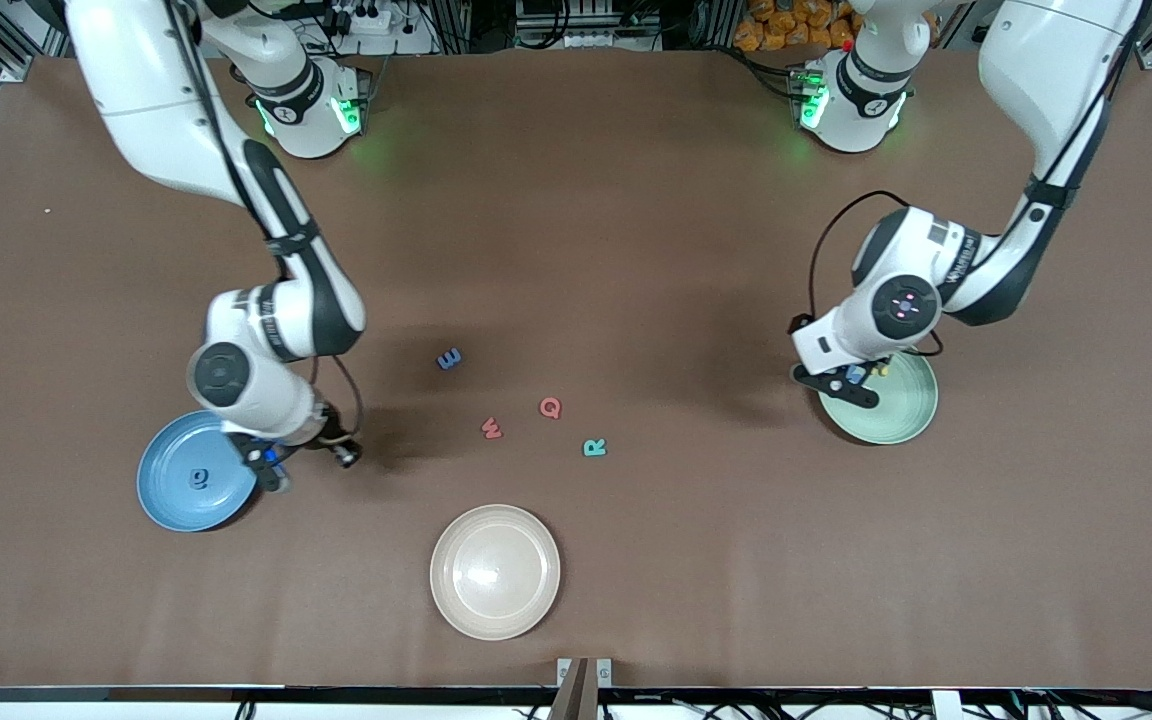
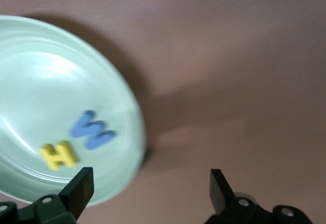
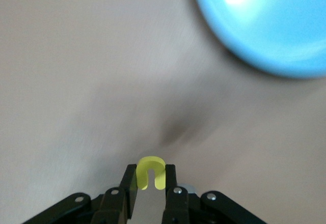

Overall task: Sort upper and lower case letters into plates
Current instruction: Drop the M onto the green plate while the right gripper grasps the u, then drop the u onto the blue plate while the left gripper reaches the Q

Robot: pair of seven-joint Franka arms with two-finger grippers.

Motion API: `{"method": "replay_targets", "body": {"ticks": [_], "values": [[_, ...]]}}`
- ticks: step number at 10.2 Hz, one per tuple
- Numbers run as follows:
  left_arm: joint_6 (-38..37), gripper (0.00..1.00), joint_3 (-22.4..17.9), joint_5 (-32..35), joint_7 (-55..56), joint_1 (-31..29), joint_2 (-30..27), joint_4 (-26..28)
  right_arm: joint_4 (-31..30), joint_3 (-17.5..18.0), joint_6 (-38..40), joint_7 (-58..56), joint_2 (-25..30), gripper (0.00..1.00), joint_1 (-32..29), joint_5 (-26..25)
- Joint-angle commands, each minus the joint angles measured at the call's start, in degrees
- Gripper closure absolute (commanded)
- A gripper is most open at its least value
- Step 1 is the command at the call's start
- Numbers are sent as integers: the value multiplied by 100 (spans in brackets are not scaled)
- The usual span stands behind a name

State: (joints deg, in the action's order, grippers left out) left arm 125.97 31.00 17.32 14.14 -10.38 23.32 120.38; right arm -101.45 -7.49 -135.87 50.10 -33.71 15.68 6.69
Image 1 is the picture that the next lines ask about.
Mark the blue round plate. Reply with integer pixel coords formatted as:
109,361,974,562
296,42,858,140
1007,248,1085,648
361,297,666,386
136,409,263,533

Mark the beige round plate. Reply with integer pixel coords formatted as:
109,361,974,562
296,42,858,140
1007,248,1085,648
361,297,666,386
429,504,562,642

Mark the brown table cover mat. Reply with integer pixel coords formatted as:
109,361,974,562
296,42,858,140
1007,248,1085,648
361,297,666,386
0,48,1152,691

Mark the white power strip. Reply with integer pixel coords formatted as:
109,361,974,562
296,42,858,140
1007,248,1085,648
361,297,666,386
331,0,399,37

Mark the white control box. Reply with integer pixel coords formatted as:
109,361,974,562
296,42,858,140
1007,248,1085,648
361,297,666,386
516,0,662,51

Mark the light green round plate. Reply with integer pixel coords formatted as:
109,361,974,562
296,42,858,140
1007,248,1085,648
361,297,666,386
818,345,939,446

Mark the orange fruit pile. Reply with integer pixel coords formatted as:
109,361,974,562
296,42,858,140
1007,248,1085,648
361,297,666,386
734,0,857,53

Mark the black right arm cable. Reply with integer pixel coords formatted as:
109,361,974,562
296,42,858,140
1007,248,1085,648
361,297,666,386
171,0,365,446

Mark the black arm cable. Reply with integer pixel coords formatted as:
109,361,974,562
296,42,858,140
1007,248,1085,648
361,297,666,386
171,0,365,446
798,0,1152,359

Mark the silver table edge bracket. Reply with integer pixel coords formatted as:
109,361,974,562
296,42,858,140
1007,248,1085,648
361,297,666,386
556,657,614,689

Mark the brown camera pole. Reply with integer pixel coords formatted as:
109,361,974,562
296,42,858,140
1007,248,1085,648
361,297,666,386
548,658,599,720

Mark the white table frame rail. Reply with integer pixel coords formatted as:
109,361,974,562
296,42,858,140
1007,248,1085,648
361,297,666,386
0,700,547,720

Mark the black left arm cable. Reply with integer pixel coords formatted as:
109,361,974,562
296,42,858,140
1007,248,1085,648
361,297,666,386
798,0,1152,359

